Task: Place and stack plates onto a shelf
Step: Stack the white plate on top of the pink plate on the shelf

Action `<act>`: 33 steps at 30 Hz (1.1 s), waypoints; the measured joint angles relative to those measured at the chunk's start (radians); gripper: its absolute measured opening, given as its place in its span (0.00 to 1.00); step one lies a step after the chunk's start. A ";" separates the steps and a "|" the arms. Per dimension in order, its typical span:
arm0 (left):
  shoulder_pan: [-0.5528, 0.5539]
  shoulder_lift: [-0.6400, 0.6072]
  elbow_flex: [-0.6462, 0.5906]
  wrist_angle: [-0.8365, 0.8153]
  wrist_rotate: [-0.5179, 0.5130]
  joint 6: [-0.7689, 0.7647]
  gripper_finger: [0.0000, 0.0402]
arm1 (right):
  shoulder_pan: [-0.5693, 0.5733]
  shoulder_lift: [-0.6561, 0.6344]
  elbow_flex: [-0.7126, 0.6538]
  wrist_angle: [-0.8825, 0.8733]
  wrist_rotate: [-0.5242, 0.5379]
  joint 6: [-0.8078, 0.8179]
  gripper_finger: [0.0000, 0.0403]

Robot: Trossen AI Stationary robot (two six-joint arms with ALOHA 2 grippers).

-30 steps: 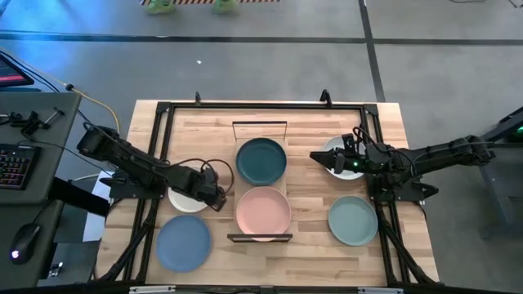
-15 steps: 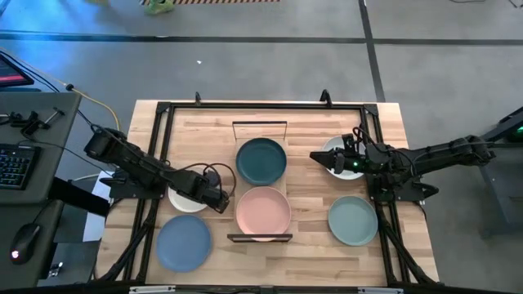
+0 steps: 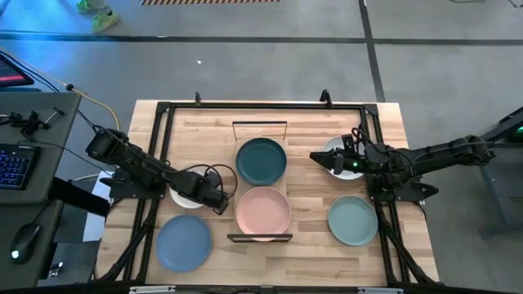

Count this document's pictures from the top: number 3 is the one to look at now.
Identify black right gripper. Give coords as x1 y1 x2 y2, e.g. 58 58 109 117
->
309 140 371 176

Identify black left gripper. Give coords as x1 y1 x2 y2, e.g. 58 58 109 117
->
175 170 230 216

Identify pink plate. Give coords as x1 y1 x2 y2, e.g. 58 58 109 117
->
235 186 293 243

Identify dark teal plate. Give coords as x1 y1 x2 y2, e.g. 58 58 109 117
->
235 137 288 187

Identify light green plate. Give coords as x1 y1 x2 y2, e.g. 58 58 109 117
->
328 195 379 247

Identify white plate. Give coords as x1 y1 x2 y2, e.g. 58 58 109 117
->
168 185 205 210
321 135 364 181

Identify blue plate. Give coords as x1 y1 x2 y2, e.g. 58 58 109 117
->
156 214 213 274

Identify white paper sheet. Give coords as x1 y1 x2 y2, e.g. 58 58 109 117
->
83 170 120 243

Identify grey desk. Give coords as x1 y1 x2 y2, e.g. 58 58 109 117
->
0 91 83 289

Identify black computer mouse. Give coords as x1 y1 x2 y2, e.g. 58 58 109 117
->
9 223 42 265

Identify black desk clamp tool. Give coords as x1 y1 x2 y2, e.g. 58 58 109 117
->
7 107 66 138

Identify black backlit keyboard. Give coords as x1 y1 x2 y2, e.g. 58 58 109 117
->
0 143 41 191

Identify person's green shoe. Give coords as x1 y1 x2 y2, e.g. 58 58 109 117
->
76 0 108 13
91 10 122 35

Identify black monitor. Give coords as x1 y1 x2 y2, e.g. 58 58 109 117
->
0 54 35 89

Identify black cable loop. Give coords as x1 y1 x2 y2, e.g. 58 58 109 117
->
179 163 239 216

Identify black metal table frame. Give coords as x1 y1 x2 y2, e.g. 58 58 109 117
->
93 100 440 287

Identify silver metal bracket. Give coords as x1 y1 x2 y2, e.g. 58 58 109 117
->
357 287 405 294
128 285 177 294

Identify black strap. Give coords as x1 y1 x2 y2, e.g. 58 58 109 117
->
48 177 111 217

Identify yellow cable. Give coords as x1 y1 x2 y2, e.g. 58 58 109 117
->
40 69 122 131

